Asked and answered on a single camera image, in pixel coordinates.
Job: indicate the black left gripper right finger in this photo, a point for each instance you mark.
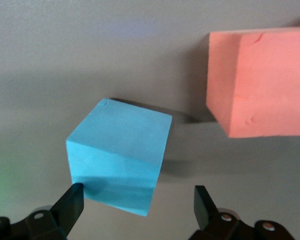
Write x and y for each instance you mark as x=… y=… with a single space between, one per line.
x=205 y=212

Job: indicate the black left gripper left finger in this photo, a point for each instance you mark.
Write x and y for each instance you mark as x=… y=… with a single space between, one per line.
x=70 y=207

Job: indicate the blue foam block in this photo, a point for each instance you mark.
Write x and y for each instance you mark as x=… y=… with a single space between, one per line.
x=120 y=150

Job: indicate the orange foam block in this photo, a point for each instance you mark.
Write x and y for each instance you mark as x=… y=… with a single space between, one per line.
x=265 y=85

